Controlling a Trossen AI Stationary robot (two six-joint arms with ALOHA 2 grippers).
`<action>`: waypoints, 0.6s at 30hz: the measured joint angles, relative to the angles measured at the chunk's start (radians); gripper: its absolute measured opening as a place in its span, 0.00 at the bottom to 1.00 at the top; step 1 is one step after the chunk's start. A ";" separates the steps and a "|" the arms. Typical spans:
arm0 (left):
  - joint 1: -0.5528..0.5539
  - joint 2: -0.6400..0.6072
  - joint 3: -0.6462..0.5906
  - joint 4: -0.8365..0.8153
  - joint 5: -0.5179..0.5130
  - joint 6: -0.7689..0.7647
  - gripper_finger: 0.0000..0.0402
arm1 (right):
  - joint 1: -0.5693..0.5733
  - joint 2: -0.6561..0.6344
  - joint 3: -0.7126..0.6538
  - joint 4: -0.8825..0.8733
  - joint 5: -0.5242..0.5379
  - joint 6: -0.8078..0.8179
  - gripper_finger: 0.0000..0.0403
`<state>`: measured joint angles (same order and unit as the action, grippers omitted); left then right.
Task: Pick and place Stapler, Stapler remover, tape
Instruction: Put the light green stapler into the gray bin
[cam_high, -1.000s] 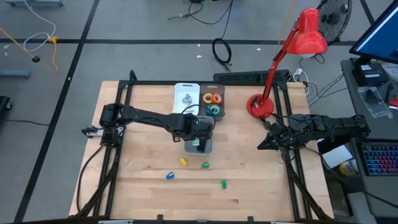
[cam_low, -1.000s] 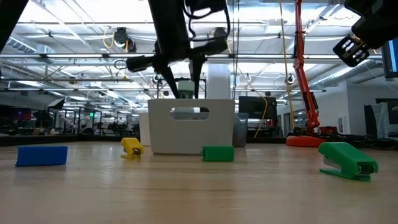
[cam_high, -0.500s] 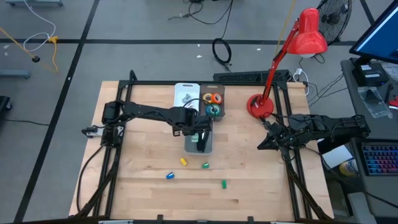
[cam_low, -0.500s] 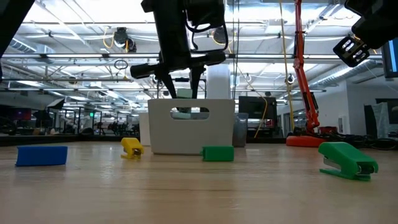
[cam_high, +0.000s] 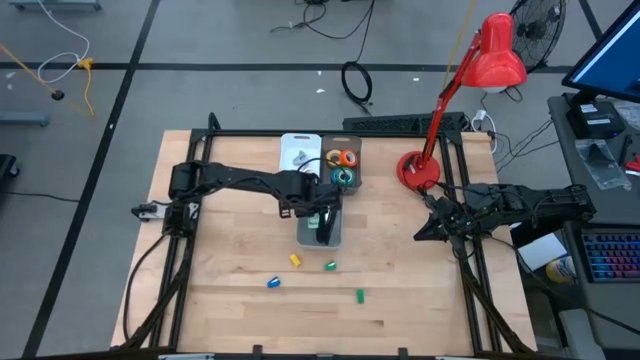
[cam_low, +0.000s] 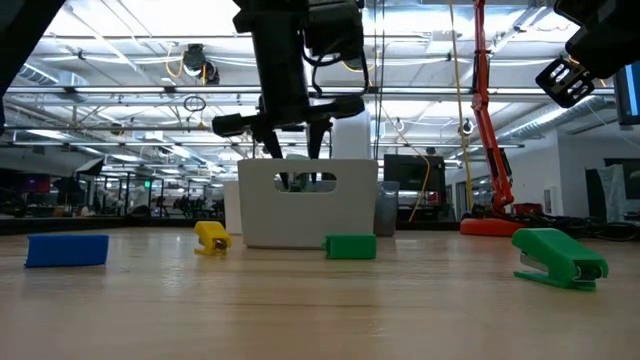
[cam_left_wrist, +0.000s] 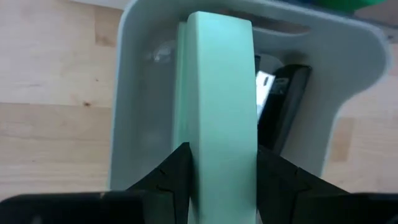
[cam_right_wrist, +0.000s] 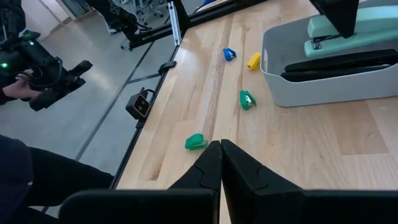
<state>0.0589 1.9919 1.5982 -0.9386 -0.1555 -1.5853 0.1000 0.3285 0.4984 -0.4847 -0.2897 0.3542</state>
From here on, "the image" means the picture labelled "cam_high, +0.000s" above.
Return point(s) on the yellow mini stapler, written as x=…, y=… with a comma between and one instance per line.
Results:
x=295, y=260

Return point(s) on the black floor fan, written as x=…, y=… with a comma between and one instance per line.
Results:
x=537, y=30

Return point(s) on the brown plastic bin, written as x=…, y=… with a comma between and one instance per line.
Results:
x=325, y=142

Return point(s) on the white plastic bin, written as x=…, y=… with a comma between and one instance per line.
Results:
x=287, y=150

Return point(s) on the small black computer box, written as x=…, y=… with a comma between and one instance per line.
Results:
x=595, y=120

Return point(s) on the backlit black keyboard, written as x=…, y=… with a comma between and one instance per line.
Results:
x=612, y=257

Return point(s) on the green tape roll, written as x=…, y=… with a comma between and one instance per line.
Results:
x=353, y=176

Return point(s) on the grey side desk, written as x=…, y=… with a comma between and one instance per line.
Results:
x=615, y=205

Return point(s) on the white paper sheet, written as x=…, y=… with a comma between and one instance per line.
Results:
x=542, y=252

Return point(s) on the black metal rig frame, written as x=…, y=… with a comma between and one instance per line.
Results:
x=240, y=133

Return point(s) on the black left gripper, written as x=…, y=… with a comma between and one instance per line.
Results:
x=320, y=197

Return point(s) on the blue mini stapler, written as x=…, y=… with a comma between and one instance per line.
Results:
x=273, y=283

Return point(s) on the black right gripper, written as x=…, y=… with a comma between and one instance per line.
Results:
x=450, y=215

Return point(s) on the black computer monitor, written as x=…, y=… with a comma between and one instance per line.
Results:
x=615, y=65

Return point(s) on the black power strip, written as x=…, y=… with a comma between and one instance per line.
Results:
x=390, y=122

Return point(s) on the clear plastic bag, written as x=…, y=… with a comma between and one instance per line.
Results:
x=602, y=165

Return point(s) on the green mini stapler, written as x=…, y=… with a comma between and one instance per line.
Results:
x=330, y=266
x=360, y=296

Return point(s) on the black equipment base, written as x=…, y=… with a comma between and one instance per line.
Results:
x=6, y=167

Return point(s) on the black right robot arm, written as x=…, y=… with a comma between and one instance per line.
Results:
x=540, y=202

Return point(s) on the red desk lamp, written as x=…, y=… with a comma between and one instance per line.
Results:
x=495, y=60

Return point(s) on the grey plastic bin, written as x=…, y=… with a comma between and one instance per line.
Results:
x=307, y=240

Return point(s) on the grey metal table foot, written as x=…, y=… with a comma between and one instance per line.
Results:
x=55, y=5
x=25, y=119

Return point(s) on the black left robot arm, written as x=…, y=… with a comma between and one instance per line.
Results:
x=240, y=180

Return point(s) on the white power adapter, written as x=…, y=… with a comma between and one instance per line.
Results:
x=480, y=116

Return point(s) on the yellow canister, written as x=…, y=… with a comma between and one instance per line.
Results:
x=560, y=270

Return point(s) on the orange tape roll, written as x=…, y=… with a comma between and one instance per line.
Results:
x=356, y=158

